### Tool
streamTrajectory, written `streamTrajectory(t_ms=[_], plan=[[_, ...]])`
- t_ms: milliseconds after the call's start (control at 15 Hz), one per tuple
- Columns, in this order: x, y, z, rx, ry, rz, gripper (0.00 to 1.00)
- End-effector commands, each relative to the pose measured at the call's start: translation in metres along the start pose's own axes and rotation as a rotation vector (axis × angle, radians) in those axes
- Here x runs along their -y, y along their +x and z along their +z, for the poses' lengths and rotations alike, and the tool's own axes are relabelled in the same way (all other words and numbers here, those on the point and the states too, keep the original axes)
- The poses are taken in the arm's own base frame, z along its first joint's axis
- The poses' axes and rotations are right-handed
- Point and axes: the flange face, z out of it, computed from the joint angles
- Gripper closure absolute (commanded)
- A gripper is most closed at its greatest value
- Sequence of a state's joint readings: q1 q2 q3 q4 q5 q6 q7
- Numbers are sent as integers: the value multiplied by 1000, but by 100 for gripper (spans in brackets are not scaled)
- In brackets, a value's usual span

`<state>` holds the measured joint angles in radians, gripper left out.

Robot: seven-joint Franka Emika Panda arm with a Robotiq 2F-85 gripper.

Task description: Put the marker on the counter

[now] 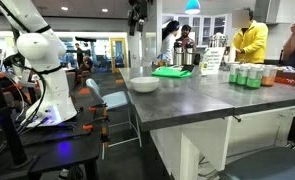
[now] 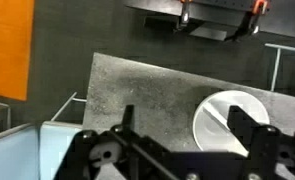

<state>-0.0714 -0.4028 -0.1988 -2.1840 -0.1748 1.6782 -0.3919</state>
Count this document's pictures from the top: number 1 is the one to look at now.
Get light blue chair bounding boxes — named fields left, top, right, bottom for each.
left=85, top=78, right=144, bottom=160

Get steel thermos carafe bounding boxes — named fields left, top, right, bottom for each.
left=183, top=40, right=196, bottom=67
left=172, top=40, right=185, bottom=67

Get white counter island base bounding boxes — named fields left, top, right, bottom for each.
left=149, top=103, right=295, bottom=180

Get white ceramic bowl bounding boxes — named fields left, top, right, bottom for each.
left=129, top=76, right=160, bottom=94

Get black camera stand pole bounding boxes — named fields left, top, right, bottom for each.
left=0, top=49, right=32, bottom=168

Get silver coffee urn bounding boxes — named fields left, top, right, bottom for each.
left=208, top=32, right=229, bottom=49

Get white glass door cabinets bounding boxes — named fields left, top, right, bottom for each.
left=161, top=13, right=229, bottom=48

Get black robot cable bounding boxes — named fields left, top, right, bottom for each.
left=5, top=54, right=49, bottom=135

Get distant person in white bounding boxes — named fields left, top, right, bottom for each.
left=0, top=48, right=5, bottom=70

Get seated person in dark clothes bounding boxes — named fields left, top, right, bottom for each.
left=79, top=55, right=94, bottom=75

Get yellow framed door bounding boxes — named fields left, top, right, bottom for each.
left=110, top=37, right=129, bottom=74

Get white printed sign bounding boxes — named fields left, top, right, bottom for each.
left=199, top=46, right=227, bottom=77

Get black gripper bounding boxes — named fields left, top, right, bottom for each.
left=127, top=0, right=150, bottom=37

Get standing person in black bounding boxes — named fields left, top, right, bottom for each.
left=74, top=42, right=85, bottom=69

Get green labelled drink can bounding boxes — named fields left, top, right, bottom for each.
left=236, top=64, right=251, bottom=87
left=246, top=65, right=264, bottom=90
left=228, top=63, right=241, bottom=84

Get orange labelled drink can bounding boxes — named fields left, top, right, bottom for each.
left=261, top=64, right=279, bottom=88

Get person in white shirt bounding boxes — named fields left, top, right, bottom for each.
left=158, top=19, right=181, bottom=67

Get orange black clamp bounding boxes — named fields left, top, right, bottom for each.
left=82, top=115, right=111, bottom=145
left=88, top=103, right=109, bottom=116

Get person in yellow jacket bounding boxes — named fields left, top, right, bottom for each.
left=231, top=8, right=270, bottom=65

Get grey blue chair seat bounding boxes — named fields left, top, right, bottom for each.
left=219, top=146, right=295, bottom=180

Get man in dark red shirt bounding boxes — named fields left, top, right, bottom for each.
left=176, top=24, right=197, bottom=50

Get green folded cloth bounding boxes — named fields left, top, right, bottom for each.
left=150, top=66, right=193, bottom=79

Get blue pendant lamp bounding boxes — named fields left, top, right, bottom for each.
left=184, top=0, right=202, bottom=15

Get black robot table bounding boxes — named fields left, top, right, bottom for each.
left=0, top=106, right=103, bottom=180

